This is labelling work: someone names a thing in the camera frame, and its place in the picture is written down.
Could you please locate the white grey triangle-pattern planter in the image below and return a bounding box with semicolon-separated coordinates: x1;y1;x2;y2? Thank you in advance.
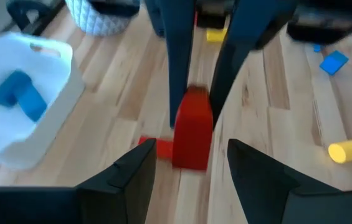
65;0;133;37

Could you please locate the black table frame rail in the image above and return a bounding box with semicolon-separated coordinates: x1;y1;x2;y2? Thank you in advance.
0;0;67;43

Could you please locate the small red wooden cube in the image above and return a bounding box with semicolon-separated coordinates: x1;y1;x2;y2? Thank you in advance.
138;136;175;159

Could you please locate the dark round-backed chair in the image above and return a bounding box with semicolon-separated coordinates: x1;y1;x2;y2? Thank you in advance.
6;0;54;32

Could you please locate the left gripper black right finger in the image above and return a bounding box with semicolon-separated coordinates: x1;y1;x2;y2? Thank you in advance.
227;138;352;224

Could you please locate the yellow wooden block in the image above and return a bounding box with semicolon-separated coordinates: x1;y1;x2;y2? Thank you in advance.
206;27;228;44

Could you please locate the yellow wooden cylinder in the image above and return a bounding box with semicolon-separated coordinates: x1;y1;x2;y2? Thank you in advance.
327;136;352;165

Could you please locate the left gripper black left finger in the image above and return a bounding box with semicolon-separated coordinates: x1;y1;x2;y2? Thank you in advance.
0;138;158;224

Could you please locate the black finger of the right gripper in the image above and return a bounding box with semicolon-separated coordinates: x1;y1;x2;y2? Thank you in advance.
209;0;298;129
159;0;196;129

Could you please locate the red wooden block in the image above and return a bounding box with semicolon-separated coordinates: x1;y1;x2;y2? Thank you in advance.
171;85;214;171

